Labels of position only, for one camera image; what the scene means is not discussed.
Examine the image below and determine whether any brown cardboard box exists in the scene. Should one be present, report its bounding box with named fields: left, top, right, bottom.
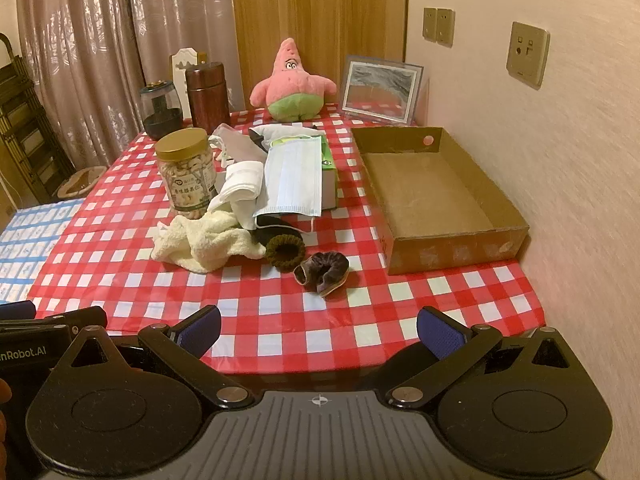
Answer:
left=350, top=126, right=531, bottom=276

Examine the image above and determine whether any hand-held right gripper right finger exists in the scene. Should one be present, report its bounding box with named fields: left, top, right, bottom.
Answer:
left=387, top=306, right=583, bottom=409

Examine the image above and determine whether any pink starfish plush toy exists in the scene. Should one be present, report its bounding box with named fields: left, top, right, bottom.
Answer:
left=249, top=37, right=337, bottom=122

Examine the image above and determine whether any dark glass jar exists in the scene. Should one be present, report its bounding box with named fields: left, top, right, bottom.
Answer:
left=139, top=80, right=183, bottom=141

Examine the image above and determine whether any green tissue box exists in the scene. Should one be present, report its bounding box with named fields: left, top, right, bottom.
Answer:
left=260, top=134, right=341, bottom=211

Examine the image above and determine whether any dark green scrunchie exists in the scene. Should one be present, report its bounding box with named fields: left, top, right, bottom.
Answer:
left=265, top=234, right=307, bottom=273

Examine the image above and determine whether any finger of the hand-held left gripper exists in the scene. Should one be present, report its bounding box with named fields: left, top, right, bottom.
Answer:
left=0, top=301, right=37, bottom=322
left=32, top=306, right=108, bottom=332

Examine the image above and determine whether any person's left hand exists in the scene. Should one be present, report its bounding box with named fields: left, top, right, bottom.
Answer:
left=0, top=378, right=13, bottom=456

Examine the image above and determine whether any framed picture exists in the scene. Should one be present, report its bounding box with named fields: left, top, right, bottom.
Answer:
left=339, top=55, right=430, bottom=127

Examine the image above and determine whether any grey cloth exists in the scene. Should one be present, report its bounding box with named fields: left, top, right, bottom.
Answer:
left=210, top=122, right=268, bottom=167

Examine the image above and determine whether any beige wall socket plate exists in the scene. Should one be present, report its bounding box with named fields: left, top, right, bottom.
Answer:
left=506, top=21, right=551, bottom=87

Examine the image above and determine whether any nut jar with gold lid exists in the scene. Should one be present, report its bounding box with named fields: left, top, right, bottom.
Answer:
left=154, top=128, right=217, bottom=221

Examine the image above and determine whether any beige patterned curtain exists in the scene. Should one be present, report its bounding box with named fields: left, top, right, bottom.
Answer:
left=12, top=0, right=136, bottom=171
left=127, top=0, right=240, bottom=116

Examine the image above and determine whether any bamboo shelf rack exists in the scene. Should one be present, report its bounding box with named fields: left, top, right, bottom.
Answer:
left=0, top=32, right=76, bottom=206

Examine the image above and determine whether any white plastic bag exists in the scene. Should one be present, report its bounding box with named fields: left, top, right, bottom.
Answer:
left=249, top=122, right=323, bottom=148

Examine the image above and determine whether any wooden wardrobe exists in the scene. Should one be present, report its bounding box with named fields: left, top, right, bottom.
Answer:
left=230, top=0, right=411, bottom=111

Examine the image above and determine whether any brown velvet scrunchie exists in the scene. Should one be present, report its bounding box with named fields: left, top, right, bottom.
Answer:
left=292, top=252, right=351, bottom=298

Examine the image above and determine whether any brown cylindrical canister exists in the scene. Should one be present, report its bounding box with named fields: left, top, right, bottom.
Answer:
left=185, top=61, right=232, bottom=135

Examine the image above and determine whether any white wooden board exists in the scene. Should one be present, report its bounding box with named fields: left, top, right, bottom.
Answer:
left=169, top=46, right=209, bottom=120

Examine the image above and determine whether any blue face mask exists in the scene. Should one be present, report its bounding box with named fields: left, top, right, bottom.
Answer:
left=252, top=137, right=323, bottom=233

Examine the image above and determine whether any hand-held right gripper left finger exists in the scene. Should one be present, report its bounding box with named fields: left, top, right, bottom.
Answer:
left=60, top=305, right=256, bottom=409

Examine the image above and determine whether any woven basket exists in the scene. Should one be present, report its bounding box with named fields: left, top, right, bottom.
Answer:
left=57, top=165, right=108, bottom=198

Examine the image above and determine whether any cream towel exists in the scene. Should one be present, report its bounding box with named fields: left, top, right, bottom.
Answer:
left=150, top=210, right=268, bottom=275

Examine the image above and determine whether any blue patterned bedsheet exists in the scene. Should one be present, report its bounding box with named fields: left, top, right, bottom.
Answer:
left=0, top=197, right=86, bottom=306

